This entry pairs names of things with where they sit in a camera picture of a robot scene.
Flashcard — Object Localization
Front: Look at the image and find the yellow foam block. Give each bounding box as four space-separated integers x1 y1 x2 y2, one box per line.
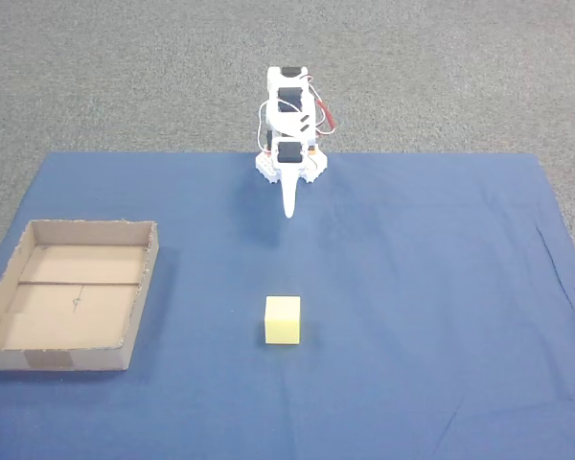
264 295 302 346

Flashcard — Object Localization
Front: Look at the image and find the shallow cardboard box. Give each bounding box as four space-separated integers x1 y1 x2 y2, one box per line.
0 218 161 373

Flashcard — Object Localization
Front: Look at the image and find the blue cloth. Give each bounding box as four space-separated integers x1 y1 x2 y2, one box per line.
0 151 575 460

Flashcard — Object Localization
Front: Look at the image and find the white cable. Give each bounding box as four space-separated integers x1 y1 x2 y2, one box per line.
256 100 272 154

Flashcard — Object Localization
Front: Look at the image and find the red cable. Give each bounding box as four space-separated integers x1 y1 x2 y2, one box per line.
310 76 339 137

